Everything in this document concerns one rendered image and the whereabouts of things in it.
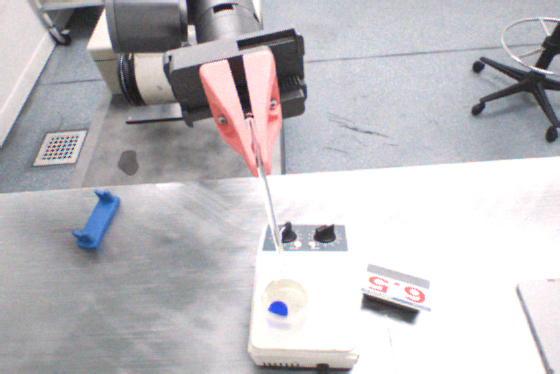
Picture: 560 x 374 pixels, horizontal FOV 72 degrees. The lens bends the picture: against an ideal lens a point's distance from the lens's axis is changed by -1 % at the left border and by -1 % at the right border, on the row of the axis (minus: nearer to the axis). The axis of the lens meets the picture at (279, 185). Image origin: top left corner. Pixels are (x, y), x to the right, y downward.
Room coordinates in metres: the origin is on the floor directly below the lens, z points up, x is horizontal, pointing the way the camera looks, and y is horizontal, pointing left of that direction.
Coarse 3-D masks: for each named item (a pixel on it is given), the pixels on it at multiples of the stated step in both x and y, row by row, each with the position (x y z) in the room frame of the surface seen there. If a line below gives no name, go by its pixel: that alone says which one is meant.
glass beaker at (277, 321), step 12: (264, 276) 0.17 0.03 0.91; (276, 276) 0.17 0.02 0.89; (288, 276) 0.17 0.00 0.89; (300, 276) 0.16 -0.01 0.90; (264, 288) 0.16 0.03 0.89; (312, 288) 0.15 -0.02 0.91; (312, 300) 0.14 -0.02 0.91; (300, 312) 0.13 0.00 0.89; (276, 324) 0.13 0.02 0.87; (288, 324) 0.13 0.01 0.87; (300, 324) 0.13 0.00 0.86
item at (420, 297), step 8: (368, 280) 0.20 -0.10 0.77; (376, 280) 0.20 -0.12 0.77; (384, 280) 0.20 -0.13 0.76; (392, 280) 0.20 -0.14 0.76; (368, 288) 0.18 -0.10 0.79; (376, 288) 0.18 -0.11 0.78; (384, 288) 0.18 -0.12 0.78; (392, 288) 0.18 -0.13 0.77; (400, 288) 0.18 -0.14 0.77; (408, 288) 0.18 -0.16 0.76; (416, 288) 0.18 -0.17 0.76; (392, 296) 0.17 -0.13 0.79; (400, 296) 0.17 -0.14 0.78; (408, 296) 0.17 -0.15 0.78; (416, 296) 0.17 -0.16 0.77; (424, 296) 0.17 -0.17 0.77; (424, 304) 0.15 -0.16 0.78
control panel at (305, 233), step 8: (280, 224) 0.30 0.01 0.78; (296, 224) 0.30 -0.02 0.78; (304, 224) 0.30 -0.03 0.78; (312, 224) 0.30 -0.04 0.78; (320, 224) 0.29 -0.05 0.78; (336, 224) 0.29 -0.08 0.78; (296, 232) 0.28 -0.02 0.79; (304, 232) 0.28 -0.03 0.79; (312, 232) 0.28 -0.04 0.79; (336, 232) 0.27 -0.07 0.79; (344, 232) 0.27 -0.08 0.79; (264, 240) 0.27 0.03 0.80; (272, 240) 0.27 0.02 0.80; (296, 240) 0.26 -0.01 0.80; (304, 240) 0.26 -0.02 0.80; (312, 240) 0.26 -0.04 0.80; (336, 240) 0.25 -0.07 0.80; (344, 240) 0.25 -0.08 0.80; (264, 248) 0.25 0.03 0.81; (272, 248) 0.25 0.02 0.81; (288, 248) 0.25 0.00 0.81; (296, 248) 0.24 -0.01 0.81; (304, 248) 0.24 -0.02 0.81; (312, 248) 0.24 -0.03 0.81; (320, 248) 0.24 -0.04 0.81; (328, 248) 0.24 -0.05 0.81; (336, 248) 0.24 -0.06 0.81; (344, 248) 0.23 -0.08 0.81
